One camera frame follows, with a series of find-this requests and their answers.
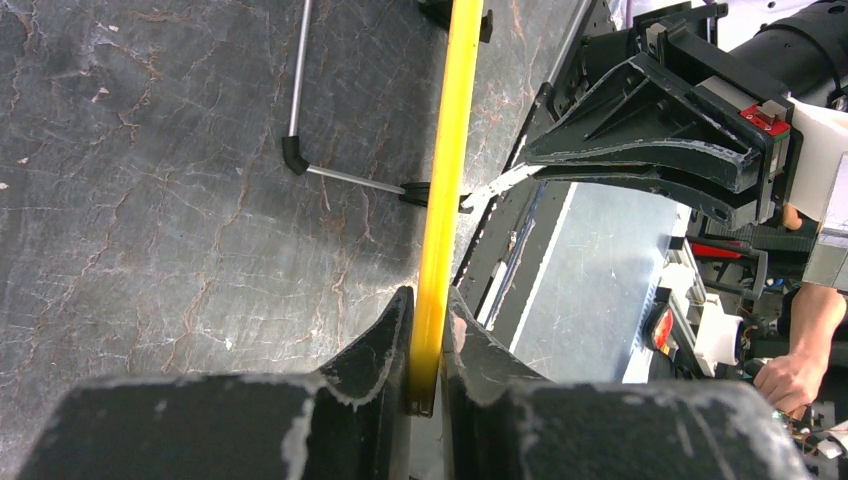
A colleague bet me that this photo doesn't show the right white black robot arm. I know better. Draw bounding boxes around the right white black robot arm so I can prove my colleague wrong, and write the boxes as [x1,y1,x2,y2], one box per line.
[521,1,847,230]

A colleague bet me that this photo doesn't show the bare human hand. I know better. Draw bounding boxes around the bare human hand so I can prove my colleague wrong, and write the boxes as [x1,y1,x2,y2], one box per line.
[754,352,828,415]

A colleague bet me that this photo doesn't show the bare human forearm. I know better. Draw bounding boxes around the bare human forearm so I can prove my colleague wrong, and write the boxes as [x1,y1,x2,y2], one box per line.
[789,284,847,365]

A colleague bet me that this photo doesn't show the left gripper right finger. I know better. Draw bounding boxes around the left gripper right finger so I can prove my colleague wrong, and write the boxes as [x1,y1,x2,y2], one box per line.
[441,289,809,479]

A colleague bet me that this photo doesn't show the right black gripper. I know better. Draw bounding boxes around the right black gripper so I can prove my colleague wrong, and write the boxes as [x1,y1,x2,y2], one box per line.
[522,2,805,230]

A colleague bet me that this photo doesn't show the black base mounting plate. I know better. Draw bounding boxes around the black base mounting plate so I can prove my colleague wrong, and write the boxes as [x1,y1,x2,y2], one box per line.
[453,0,614,333]

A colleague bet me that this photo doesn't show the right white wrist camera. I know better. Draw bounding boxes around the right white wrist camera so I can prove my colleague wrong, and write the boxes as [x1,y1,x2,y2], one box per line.
[788,100,847,293]

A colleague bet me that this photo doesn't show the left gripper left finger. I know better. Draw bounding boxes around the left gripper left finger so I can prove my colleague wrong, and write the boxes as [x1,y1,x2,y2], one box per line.
[19,286,414,479]

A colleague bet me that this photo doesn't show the yellow framed whiteboard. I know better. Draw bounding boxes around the yellow framed whiteboard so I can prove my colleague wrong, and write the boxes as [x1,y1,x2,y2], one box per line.
[280,0,495,419]

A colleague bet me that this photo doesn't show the red emergency stop button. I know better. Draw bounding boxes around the red emergency stop button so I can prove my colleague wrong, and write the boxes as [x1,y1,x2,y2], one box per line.
[642,302,674,351]

